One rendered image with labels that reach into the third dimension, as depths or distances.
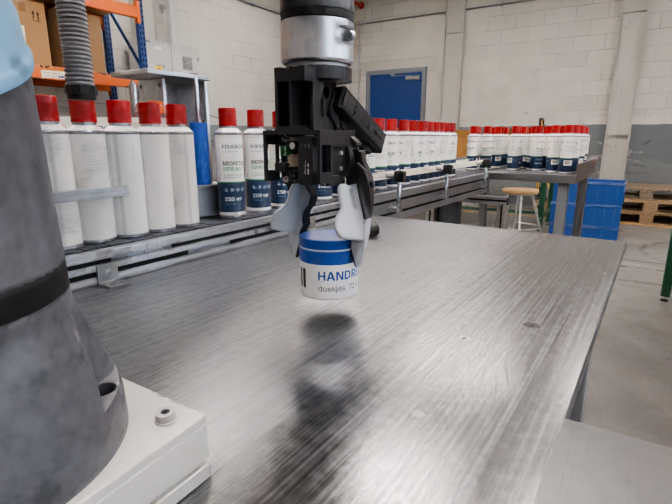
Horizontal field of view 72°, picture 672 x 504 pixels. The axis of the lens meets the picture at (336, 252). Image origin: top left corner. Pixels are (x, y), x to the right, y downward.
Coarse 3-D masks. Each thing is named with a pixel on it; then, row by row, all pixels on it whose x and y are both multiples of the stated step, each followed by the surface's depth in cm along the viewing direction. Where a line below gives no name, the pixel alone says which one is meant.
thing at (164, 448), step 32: (128, 384) 31; (160, 416) 26; (192, 416) 27; (128, 448) 25; (160, 448) 25; (192, 448) 27; (96, 480) 23; (128, 480) 23; (160, 480) 25; (192, 480) 27
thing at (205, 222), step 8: (336, 200) 115; (272, 208) 102; (208, 216) 92; (216, 216) 92; (248, 216) 92; (256, 216) 92; (200, 224) 83; (208, 224) 84; (216, 224) 84; (160, 232) 76; (168, 232) 76; (176, 232) 77; (120, 240) 71; (128, 240) 71; (136, 240) 71; (80, 248) 65; (88, 248) 65; (96, 248) 66
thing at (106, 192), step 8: (56, 192) 61; (64, 192) 61; (72, 192) 62; (80, 192) 63; (88, 192) 64; (96, 192) 65; (104, 192) 66; (112, 192) 67; (120, 192) 68; (128, 192) 69; (56, 200) 61; (64, 200) 61; (72, 200) 62; (80, 200) 63
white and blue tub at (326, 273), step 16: (304, 240) 53; (320, 240) 52; (336, 240) 52; (304, 256) 53; (320, 256) 52; (336, 256) 52; (304, 272) 54; (320, 272) 52; (336, 272) 52; (352, 272) 53; (304, 288) 54; (320, 288) 53; (336, 288) 53; (352, 288) 54
